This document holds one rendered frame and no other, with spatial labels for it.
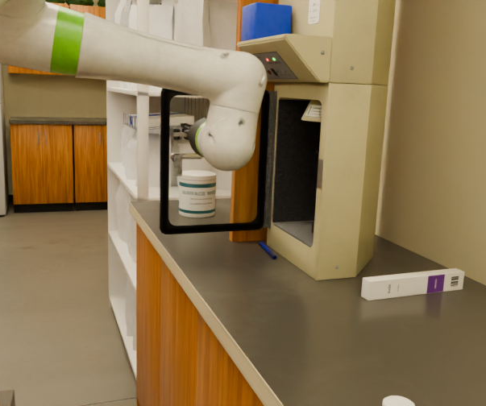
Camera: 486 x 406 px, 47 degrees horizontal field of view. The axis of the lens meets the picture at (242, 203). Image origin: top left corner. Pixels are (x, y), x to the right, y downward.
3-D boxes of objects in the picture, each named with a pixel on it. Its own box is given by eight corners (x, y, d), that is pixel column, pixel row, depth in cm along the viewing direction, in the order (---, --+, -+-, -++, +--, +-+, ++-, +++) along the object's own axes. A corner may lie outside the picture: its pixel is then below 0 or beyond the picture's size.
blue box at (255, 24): (275, 44, 153) (276, 10, 151) (290, 42, 144) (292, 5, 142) (240, 42, 149) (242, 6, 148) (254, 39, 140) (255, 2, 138)
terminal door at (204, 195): (263, 229, 163) (270, 89, 155) (159, 235, 153) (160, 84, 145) (263, 229, 164) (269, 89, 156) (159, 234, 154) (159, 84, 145)
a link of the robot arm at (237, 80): (75, 77, 108) (76, 76, 98) (84, 17, 107) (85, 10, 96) (251, 113, 120) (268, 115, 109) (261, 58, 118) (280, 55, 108)
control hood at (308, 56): (274, 81, 156) (276, 44, 154) (330, 82, 127) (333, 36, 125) (234, 80, 152) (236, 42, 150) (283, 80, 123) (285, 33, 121)
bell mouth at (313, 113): (347, 119, 156) (349, 99, 155) (384, 124, 140) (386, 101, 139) (289, 118, 150) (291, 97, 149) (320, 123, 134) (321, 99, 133)
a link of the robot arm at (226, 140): (205, 171, 108) (257, 179, 112) (217, 105, 106) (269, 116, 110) (187, 160, 120) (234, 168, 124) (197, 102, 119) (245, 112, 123)
